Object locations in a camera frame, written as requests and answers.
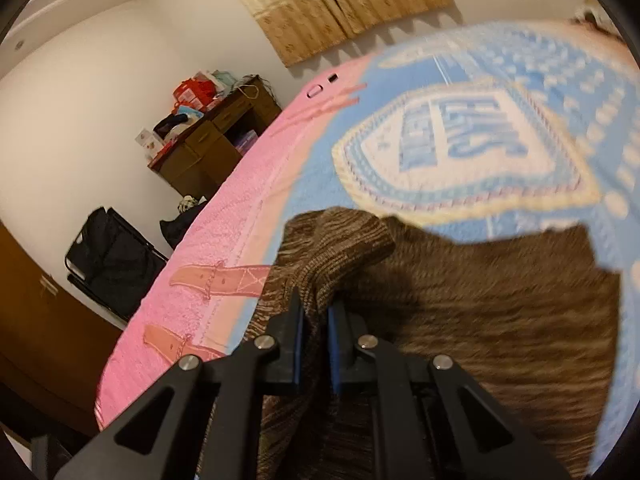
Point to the floral cloth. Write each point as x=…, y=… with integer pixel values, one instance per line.
x=188, y=204

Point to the brown knit sweater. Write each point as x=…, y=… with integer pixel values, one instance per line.
x=500, y=310

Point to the dark wooden desk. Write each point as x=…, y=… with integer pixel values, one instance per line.
x=205, y=160

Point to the dark cloth pile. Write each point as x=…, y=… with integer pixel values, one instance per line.
x=172, y=124

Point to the pink and blue printed blanket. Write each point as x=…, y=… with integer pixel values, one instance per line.
x=475, y=135

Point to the red gift box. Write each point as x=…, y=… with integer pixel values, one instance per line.
x=192, y=94

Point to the white card box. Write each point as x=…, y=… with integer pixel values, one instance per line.
x=149, y=145

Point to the black suitcase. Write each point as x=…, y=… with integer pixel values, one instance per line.
x=110, y=260

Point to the stack of boxes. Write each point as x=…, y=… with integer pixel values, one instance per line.
x=246, y=141

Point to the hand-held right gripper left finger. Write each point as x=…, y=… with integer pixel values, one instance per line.
x=298, y=350

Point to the black bag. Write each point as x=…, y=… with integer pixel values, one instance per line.
x=180, y=227

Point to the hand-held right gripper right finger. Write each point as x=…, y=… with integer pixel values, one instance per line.
x=336, y=350

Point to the brown wooden wardrobe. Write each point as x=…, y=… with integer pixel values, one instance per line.
x=45, y=340

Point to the white paper bags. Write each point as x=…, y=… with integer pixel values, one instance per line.
x=222, y=82

